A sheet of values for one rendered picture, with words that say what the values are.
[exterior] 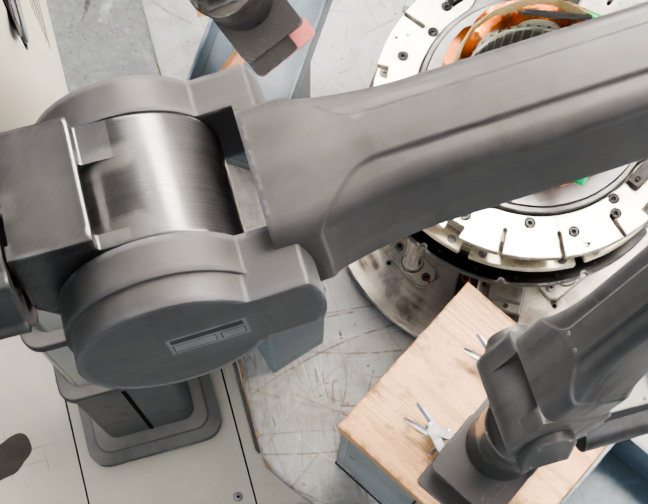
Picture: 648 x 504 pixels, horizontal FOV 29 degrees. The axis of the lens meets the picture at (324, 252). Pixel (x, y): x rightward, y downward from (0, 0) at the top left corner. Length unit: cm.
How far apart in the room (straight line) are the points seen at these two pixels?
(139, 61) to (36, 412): 78
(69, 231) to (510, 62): 18
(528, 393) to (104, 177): 43
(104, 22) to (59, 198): 208
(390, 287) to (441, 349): 30
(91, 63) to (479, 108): 205
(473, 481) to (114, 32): 168
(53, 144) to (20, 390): 159
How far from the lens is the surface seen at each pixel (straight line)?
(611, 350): 77
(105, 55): 251
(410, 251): 142
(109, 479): 201
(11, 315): 47
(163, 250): 46
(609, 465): 130
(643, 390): 92
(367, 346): 149
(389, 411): 119
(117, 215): 47
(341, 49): 162
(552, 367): 80
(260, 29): 118
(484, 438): 92
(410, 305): 149
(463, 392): 120
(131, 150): 48
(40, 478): 203
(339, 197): 47
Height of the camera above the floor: 224
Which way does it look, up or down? 73 degrees down
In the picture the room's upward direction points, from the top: 3 degrees clockwise
